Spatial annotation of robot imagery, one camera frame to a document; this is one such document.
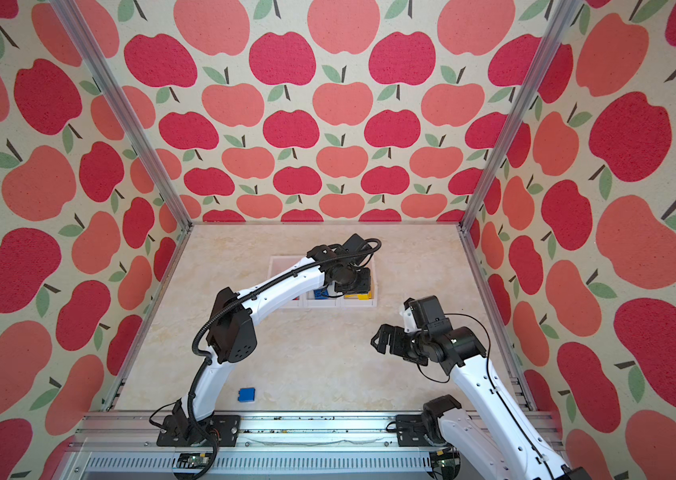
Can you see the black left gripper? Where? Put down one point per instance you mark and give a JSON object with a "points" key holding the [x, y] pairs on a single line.
{"points": [[365, 286]]}

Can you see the aluminium corner post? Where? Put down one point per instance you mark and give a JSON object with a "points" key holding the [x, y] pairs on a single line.
{"points": [[80, 34], [559, 24]]}

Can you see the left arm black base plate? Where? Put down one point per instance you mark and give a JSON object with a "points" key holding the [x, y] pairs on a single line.
{"points": [[178, 432]]}

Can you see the left white plastic bin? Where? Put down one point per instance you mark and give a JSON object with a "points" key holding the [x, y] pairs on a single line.
{"points": [[283, 264]]}

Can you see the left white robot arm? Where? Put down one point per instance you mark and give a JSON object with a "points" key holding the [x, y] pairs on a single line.
{"points": [[229, 335]]}

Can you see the aluminium front rail frame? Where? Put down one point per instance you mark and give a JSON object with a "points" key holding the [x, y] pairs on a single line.
{"points": [[312, 445]]}

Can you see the blue lego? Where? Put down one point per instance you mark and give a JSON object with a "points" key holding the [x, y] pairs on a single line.
{"points": [[246, 395], [320, 294]]}

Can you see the white plastic bin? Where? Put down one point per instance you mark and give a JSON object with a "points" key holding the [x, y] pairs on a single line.
{"points": [[362, 300], [310, 302], [283, 264]]}

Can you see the middle white plastic bin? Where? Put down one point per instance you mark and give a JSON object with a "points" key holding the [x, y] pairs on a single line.
{"points": [[310, 302]]}

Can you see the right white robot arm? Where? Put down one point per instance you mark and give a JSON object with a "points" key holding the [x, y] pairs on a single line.
{"points": [[494, 414]]}

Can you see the right white plastic bin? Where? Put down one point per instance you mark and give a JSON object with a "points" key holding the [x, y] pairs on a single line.
{"points": [[362, 300]]}

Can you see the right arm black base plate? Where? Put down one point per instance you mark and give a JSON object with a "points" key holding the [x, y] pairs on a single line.
{"points": [[411, 431]]}

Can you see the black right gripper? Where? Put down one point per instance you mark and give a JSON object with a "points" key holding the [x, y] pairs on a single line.
{"points": [[397, 334]]}

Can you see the right aluminium corner post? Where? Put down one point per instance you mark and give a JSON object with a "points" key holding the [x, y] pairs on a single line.
{"points": [[559, 24]]}

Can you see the blue lego front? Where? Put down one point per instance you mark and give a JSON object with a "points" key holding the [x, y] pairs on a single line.
{"points": [[246, 395]]}

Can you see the left aluminium corner post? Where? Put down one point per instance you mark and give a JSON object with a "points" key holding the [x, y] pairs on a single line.
{"points": [[80, 34]]}

